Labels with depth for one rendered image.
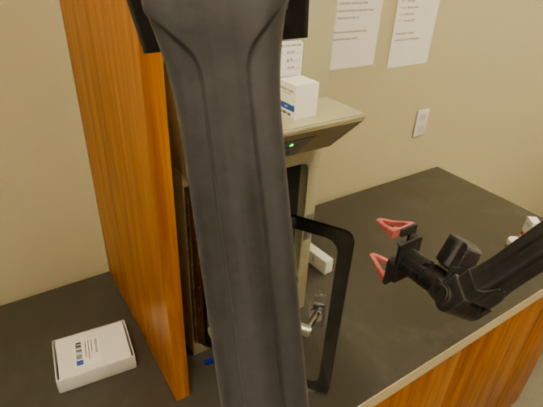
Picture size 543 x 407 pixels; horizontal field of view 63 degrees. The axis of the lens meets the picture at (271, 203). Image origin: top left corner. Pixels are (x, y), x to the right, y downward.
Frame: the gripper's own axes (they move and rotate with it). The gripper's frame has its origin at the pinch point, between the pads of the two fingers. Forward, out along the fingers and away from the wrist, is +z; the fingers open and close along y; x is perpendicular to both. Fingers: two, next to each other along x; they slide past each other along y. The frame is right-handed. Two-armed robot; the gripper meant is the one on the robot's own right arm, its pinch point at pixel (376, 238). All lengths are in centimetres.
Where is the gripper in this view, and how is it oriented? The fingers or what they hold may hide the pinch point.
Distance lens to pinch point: 104.1
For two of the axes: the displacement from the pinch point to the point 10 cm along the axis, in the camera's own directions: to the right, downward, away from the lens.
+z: -5.5, -4.5, 7.1
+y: 0.4, -8.6, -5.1
